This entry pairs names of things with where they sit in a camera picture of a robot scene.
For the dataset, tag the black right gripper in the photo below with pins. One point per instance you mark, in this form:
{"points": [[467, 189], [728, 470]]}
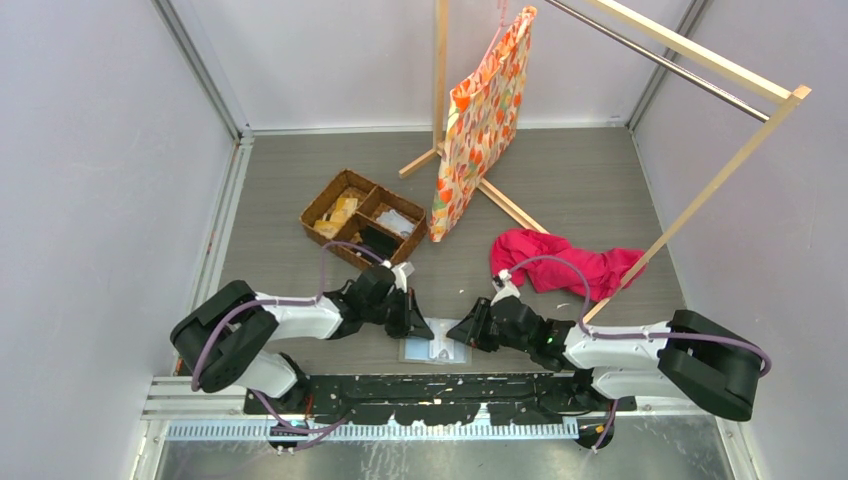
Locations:
{"points": [[472, 329]]}

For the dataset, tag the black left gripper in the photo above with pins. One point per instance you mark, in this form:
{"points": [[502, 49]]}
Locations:
{"points": [[410, 323]]}

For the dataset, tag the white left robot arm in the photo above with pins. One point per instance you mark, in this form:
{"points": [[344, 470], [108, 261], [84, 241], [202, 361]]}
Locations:
{"points": [[222, 342]]}

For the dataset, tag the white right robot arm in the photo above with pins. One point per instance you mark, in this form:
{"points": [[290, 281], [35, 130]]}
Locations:
{"points": [[687, 357]]}

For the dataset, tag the black VIP cards in basket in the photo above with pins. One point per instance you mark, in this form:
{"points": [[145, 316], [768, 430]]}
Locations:
{"points": [[376, 241]]}

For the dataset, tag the white VIP cards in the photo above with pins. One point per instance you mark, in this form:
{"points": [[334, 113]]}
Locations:
{"points": [[396, 222]]}

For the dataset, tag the gold VIP cards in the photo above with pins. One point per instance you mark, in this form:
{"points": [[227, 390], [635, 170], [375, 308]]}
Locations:
{"points": [[332, 222]]}

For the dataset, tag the brown woven divided basket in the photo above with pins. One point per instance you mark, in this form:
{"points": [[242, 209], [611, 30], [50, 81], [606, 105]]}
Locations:
{"points": [[373, 200]]}

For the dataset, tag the pink cloth garment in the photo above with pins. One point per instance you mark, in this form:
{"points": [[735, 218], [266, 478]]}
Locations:
{"points": [[550, 263]]}

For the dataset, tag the floral orange paper bag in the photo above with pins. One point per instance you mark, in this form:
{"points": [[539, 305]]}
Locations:
{"points": [[482, 122]]}

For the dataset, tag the wooden clothes rack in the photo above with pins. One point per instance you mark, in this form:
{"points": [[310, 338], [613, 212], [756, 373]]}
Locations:
{"points": [[676, 44]]}

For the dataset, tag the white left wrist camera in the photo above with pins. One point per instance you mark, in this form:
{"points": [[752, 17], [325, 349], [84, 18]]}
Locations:
{"points": [[402, 271]]}

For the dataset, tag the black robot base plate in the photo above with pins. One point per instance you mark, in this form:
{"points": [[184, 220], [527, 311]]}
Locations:
{"points": [[445, 399]]}

